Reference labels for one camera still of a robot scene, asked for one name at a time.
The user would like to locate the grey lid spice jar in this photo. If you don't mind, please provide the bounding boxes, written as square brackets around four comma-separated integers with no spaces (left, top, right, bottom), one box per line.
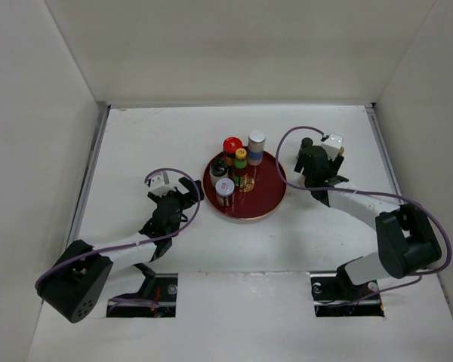
[215,177,235,207]

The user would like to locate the black lid seasoning bottle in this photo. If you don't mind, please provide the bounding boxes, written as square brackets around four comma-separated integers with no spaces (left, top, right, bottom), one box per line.
[209,158,229,187]

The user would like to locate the silver lid blue label jar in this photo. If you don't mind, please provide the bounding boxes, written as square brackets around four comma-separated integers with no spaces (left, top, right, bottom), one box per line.
[247,129,266,166]

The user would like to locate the red lid chili sauce jar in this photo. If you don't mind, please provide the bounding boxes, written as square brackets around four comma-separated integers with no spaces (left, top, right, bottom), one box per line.
[223,137,242,167]

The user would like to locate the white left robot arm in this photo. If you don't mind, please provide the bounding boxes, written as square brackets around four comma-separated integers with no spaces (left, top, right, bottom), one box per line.
[35,176,204,324]

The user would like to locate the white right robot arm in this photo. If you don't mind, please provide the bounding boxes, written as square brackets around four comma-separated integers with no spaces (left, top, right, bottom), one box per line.
[294,146,442,300]

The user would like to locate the small black cap spice jar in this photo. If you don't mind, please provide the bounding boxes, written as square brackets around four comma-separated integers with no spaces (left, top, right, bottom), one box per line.
[300,137,313,149]

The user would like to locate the red round tray gold rim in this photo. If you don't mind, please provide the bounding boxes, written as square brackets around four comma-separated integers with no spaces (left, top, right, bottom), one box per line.
[202,152,286,220]

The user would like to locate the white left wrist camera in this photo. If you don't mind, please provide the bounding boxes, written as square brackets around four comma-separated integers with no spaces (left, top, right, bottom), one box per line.
[144,171,174,197]

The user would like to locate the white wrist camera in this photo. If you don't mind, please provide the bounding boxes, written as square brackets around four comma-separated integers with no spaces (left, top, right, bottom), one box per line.
[144,171,174,197]
[320,133,344,159]

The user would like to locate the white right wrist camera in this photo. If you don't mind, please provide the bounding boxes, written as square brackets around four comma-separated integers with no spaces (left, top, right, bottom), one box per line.
[320,133,344,159]

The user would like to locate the left robot arm base mount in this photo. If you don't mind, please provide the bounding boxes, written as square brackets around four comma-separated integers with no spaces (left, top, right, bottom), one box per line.
[106,263,179,318]

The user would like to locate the aluminium table edge rail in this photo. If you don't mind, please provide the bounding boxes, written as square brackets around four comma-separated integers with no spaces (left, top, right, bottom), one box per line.
[60,101,111,253]

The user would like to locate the right robot arm base mount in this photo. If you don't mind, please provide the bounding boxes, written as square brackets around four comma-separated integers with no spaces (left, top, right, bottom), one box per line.
[310,273,384,318]

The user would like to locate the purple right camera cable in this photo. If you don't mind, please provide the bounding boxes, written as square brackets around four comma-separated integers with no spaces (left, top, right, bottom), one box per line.
[276,126,453,308]

